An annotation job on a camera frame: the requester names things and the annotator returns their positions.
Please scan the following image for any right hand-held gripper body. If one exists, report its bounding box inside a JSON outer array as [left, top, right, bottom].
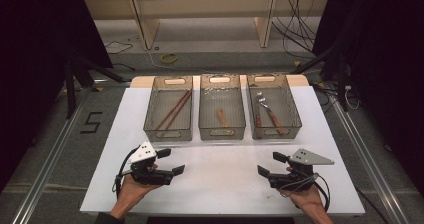
[[268, 148, 335, 193]]

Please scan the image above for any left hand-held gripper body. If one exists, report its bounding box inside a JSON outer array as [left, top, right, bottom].
[[128, 141, 175, 186]]

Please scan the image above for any grey translucent plastic bin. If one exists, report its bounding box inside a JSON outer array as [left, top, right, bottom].
[[198, 73, 247, 142], [143, 75, 194, 143], [245, 73, 303, 140]]

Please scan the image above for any person's right hand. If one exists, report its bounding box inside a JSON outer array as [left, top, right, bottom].
[[279, 183, 326, 216]]

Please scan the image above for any person's left hand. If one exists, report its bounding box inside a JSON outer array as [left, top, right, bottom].
[[117, 176, 161, 215]]

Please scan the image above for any white table cover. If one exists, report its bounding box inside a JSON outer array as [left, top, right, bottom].
[[79, 85, 366, 217]]

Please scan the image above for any black metal stand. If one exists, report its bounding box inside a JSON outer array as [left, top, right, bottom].
[[64, 55, 132, 119], [290, 45, 350, 112]]

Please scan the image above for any yellow tape roll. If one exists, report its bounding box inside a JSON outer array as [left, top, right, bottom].
[[160, 52, 179, 65]]

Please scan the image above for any light wooden desk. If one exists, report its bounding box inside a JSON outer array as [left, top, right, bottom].
[[76, 0, 333, 51]]

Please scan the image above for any black curtain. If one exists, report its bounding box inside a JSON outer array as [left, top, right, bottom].
[[0, 0, 113, 193], [312, 0, 424, 198]]

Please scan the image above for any left hand-held gripper cable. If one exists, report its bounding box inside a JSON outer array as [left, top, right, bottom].
[[112, 146, 139, 200]]

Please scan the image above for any hand-held gripper cable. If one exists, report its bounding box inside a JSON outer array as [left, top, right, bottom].
[[112, 146, 139, 200], [278, 172, 332, 214]]

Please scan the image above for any right hand-held gripper cable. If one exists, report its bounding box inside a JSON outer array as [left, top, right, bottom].
[[278, 172, 332, 214]]

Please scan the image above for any aluminium floor rail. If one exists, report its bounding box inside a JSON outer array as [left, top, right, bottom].
[[11, 78, 133, 224], [328, 89, 412, 224]]

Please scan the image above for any short white cable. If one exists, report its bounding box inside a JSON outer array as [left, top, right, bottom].
[[344, 85, 362, 111]]

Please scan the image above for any white floor cable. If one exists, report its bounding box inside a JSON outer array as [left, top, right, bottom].
[[128, 35, 201, 74]]

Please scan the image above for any thin black floor cable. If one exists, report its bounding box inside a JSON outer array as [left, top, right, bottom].
[[103, 40, 135, 55]]

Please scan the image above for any bundle of black cables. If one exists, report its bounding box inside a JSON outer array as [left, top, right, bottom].
[[270, 0, 318, 60]]

